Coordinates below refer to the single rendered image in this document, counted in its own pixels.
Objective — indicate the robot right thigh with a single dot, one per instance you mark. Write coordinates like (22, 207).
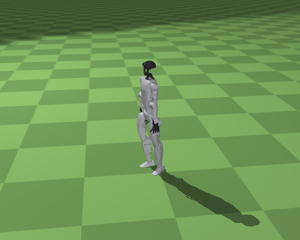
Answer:
(141, 127)

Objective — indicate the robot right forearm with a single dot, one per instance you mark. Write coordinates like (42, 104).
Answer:
(141, 105)

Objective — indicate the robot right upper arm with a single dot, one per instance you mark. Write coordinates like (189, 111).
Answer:
(139, 94)

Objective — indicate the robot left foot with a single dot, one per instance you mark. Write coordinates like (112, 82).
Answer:
(158, 170)

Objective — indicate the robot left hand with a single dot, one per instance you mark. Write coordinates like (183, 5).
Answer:
(155, 127)

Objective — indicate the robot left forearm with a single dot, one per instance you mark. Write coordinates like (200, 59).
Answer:
(154, 112)

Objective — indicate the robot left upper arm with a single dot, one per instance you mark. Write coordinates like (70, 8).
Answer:
(154, 87)

